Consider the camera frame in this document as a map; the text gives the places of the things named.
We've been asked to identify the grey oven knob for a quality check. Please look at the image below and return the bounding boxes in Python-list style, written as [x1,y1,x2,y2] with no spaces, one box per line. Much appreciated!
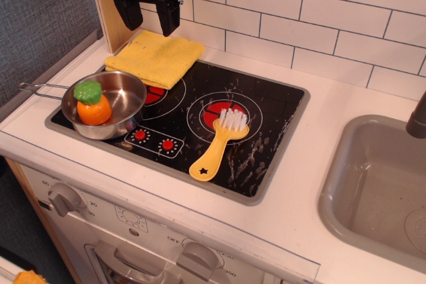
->
[176,242,219,281]

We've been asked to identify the black toy stovetop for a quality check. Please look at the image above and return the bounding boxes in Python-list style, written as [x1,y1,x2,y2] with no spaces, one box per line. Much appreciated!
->
[44,59,312,207]

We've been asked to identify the red stove knob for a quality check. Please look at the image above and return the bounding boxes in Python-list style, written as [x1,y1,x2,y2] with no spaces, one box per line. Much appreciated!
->
[161,140,174,151]
[134,130,146,141]

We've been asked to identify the yellow folded cloth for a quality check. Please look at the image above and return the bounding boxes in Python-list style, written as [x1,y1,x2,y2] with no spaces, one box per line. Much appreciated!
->
[105,31,204,90]

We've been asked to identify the yellow brush with white bristles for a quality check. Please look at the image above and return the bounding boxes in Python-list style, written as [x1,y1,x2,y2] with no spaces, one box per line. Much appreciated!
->
[189,108,250,182]

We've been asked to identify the grey faucet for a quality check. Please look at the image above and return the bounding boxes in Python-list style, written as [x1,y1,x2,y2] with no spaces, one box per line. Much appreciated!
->
[405,92,426,139]

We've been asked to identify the oven door with handle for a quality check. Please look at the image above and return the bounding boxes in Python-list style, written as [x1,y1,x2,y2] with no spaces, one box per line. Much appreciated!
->
[83,240,267,284]

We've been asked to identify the orange toy carrot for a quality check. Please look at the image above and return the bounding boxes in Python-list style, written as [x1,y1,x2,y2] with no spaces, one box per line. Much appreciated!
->
[73,80,112,126]

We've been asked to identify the wooden side panel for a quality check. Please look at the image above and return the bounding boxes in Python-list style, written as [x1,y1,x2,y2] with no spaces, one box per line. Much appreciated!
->
[95,0,140,54]

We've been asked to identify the small steel pot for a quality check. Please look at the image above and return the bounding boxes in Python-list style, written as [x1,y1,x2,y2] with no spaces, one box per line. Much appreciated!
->
[17,71,148,141]

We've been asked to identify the grey timer knob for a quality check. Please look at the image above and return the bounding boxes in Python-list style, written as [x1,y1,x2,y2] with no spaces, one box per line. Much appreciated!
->
[48,183,82,217]

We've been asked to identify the grey toy sink basin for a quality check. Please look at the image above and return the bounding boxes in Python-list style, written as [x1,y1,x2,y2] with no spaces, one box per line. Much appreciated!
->
[318,114,425,273]

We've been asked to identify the red stove knob left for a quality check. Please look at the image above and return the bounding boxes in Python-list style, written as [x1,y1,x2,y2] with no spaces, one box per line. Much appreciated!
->
[134,130,146,141]

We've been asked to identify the orange object at corner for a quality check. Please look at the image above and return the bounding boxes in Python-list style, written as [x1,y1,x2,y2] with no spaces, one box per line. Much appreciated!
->
[13,270,47,284]

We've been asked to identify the red stove knob right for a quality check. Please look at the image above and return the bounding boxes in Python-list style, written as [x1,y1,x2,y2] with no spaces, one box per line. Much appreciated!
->
[161,140,174,151]

